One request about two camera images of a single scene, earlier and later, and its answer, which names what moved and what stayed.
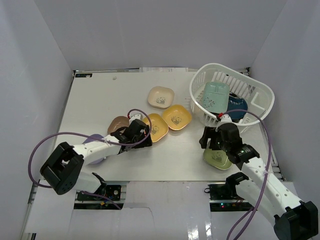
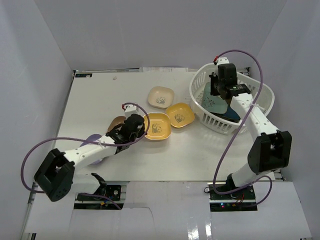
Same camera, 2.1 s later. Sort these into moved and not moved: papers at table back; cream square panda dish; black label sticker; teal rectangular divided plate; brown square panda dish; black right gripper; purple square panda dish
Moved: black right gripper
Not moved: black label sticker; cream square panda dish; purple square panda dish; papers at table back; teal rectangular divided plate; brown square panda dish
